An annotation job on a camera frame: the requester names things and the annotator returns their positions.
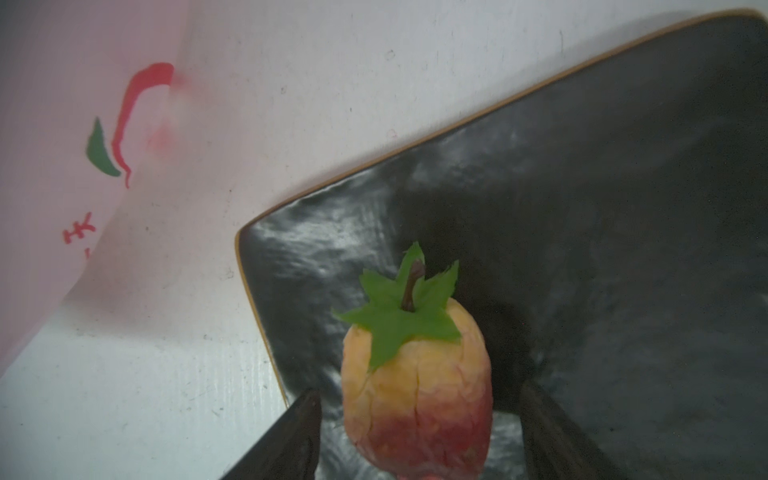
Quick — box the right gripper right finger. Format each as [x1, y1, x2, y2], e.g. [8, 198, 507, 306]
[519, 380, 626, 480]

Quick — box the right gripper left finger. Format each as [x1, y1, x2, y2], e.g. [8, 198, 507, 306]
[222, 389, 322, 480]

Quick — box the red yellow fake strawberry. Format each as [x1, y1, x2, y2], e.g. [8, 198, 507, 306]
[333, 243, 493, 479]

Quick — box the pink plastic bag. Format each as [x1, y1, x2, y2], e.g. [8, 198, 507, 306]
[1, 1, 189, 367]

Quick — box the black square plate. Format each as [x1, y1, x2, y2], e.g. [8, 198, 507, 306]
[237, 11, 767, 479]

